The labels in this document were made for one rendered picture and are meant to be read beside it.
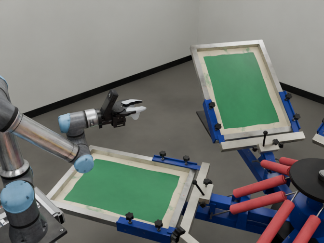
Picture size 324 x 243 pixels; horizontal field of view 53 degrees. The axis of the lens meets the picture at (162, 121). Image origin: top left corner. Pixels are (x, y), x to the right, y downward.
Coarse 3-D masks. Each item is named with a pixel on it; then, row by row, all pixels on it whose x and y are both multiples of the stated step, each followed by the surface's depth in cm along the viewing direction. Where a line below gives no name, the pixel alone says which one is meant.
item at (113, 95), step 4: (112, 92) 130; (116, 92) 131; (108, 96) 132; (112, 96) 130; (116, 96) 130; (108, 100) 131; (112, 100) 131; (104, 104) 134; (108, 104) 131; (112, 104) 132; (104, 108) 133; (108, 108) 132; (104, 112) 133; (108, 112) 133
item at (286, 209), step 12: (276, 168) 177; (288, 168) 168; (264, 180) 171; (276, 180) 166; (240, 192) 177; (252, 192) 174; (276, 192) 158; (240, 204) 167; (252, 204) 163; (264, 204) 160; (288, 204) 149; (276, 216) 148; (312, 216) 142; (276, 228) 146; (312, 228) 140; (264, 240) 145; (300, 240) 139
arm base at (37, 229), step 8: (40, 216) 132; (32, 224) 127; (40, 224) 130; (16, 232) 126; (24, 232) 126; (32, 232) 127; (40, 232) 130; (16, 240) 127; (24, 240) 128; (32, 240) 128
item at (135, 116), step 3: (129, 108) 137; (132, 108) 137; (135, 108) 137; (138, 108) 137; (141, 108) 138; (144, 108) 139; (138, 111) 137; (132, 114) 138; (135, 114) 138; (138, 114) 139; (132, 117) 139; (135, 117) 139
